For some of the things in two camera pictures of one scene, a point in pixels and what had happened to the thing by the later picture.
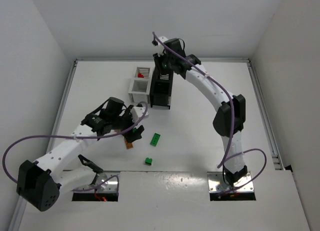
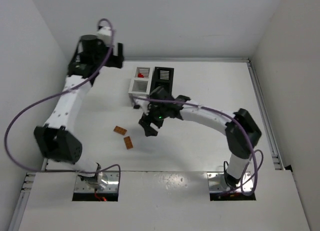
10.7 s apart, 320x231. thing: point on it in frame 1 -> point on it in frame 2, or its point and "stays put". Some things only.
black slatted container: (161, 86) stays put
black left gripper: (129, 127) -> (116, 57)
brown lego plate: (129, 145) stays put
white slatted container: (140, 87) stays put
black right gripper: (161, 72) -> (151, 120)
